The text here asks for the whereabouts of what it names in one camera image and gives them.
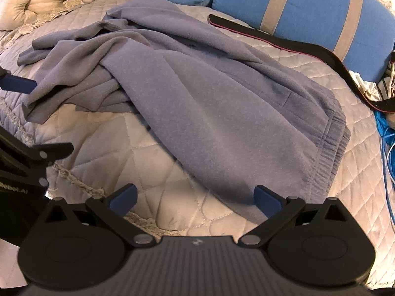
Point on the cream lace trimmed cover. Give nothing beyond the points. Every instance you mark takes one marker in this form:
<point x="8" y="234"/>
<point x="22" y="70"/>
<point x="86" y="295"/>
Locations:
<point x="55" y="15"/>

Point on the beige puffy comforter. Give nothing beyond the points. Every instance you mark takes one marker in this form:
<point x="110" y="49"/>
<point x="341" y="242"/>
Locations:
<point x="31" y="0"/>

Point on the grey-blue sweatpants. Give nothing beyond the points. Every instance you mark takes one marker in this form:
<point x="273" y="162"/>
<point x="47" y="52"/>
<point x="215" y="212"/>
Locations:
<point x="200" y="98"/>

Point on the white crumpled cloth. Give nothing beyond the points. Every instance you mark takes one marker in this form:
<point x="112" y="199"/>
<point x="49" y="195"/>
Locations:
<point x="365" y="89"/>

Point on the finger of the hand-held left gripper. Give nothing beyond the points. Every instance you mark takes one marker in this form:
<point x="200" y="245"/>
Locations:
<point x="18" y="84"/>
<point x="27" y="155"/>

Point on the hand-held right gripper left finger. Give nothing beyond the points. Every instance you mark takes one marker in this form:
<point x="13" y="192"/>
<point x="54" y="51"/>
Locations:
<point x="125" y="198"/>

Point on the cream quilted bedspread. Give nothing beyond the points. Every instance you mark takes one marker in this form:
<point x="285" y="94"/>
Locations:
<point x="101" y="160"/>

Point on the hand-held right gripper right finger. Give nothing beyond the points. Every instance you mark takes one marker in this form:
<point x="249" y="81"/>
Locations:
<point x="267" y="202"/>

